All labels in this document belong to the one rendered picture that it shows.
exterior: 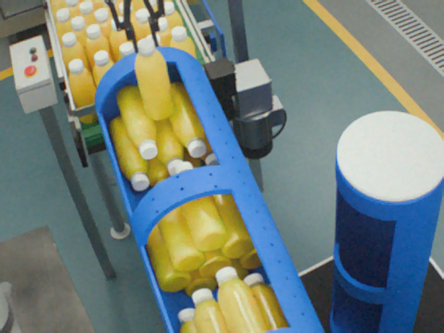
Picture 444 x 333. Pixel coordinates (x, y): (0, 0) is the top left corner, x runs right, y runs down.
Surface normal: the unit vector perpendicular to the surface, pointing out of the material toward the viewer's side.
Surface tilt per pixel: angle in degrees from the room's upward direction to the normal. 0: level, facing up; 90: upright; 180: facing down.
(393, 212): 90
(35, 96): 90
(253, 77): 0
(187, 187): 4
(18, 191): 0
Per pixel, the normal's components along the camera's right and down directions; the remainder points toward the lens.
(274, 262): 0.54, -0.68
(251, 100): 0.31, 0.71
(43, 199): -0.11, -0.64
